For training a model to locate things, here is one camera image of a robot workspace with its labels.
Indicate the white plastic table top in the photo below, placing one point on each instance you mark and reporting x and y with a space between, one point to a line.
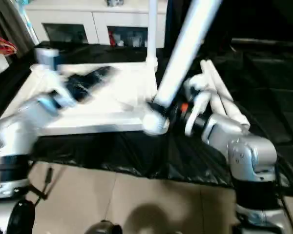
112 102

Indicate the white plastic table leg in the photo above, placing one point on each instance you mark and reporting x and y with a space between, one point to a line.
152 31
185 53
213 83
234 109

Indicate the red bottle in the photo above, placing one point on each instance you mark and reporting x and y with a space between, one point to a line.
111 39

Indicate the white cabinet with glass doors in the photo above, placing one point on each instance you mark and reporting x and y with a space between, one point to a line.
95 19

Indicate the large black box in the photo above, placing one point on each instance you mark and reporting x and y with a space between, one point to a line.
210 56

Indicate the black tangled bundle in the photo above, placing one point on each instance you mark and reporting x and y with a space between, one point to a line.
115 2

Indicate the black plastic mat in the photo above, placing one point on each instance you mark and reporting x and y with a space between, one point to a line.
271 97

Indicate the grey curtain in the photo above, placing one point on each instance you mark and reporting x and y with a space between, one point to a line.
12 22

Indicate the black folding table frame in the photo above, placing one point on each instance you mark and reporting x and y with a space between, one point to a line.
47 185

